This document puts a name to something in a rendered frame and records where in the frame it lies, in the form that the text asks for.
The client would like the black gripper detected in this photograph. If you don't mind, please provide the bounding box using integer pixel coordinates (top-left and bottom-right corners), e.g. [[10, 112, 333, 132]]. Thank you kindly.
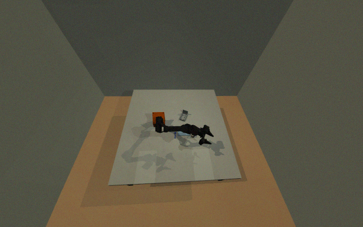
[[198, 127, 214, 145]]

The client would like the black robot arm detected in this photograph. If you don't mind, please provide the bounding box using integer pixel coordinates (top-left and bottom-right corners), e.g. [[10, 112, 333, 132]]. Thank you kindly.
[[156, 116, 209, 136]]

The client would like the grey dish rack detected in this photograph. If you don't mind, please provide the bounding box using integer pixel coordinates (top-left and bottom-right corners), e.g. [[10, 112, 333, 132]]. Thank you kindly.
[[180, 110, 188, 121]]

